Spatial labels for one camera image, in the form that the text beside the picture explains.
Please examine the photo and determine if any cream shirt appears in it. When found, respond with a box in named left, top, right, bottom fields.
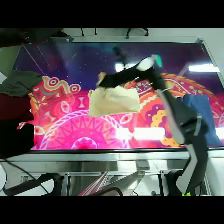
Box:
left=87, top=70, right=142, bottom=118

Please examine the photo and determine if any blue garment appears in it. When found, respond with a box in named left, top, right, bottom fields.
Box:
left=182, top=93, right=223, bottom=148

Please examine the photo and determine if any dark green garment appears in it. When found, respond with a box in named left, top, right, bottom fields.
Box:
left=0, top=70, right=43, bottom=98

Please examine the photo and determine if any dark red garment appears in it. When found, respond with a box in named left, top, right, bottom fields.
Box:
left=0, top=93, right=35, bottom=123

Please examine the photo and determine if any black garment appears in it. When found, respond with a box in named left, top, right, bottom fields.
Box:
left=0, top=119, right=36, bottom=159

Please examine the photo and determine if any silver frame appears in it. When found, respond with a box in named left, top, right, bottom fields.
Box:
left=0, top=35, right=224, bottom=197

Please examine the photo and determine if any black cable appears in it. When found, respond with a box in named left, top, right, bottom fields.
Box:
left=0, top=158, right=48, bottom=194

